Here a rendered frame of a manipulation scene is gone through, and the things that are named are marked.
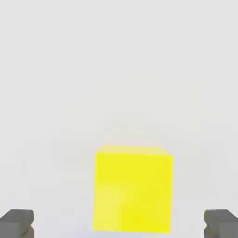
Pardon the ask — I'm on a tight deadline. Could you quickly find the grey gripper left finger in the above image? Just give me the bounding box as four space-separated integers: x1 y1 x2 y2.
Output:
0 209 35 238

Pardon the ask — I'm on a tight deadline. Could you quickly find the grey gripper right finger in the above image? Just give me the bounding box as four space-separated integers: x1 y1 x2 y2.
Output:
204 209 238 238

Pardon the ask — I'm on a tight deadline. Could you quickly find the small yellow cube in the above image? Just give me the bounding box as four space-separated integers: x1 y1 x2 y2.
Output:
92 145 173 233

